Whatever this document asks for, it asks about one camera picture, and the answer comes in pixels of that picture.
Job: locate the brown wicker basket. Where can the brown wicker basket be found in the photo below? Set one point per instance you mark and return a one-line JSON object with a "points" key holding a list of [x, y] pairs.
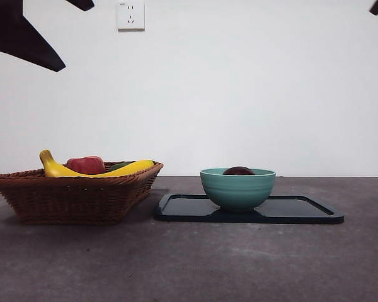
{"points": [[69, 201]]}

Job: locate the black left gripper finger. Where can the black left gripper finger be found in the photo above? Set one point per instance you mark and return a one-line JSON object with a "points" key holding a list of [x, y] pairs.
{"points": [[83, 3], [15, 37]]}

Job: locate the green vegetable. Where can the green vegetable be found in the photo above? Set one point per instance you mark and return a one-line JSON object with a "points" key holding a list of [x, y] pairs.
{"points": [[119, 165]]}

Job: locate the dark rectangular tray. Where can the dark rectangular tray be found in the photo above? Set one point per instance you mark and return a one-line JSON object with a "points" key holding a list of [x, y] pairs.
{"points": [[189, 210]]}

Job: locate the dark purple plum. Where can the dark purple plum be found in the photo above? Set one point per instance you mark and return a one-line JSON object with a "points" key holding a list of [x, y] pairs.
{"points": [[238, 171]]}

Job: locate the white wall socket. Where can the white wall socket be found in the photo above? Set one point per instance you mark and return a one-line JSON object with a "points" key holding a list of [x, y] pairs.
{"points": [[131, 15]]}

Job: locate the teal ribbed bowl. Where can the teal ribbed bowl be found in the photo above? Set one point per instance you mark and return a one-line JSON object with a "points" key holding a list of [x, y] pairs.
{"points": [[237, 192]]}

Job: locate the red apple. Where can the red apple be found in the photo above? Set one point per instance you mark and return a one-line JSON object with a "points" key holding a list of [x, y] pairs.
{"points": [[85, 164]]}

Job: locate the yellow banana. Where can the yellow banana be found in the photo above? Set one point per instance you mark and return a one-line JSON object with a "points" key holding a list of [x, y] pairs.
{"points": [[60, 171]]}

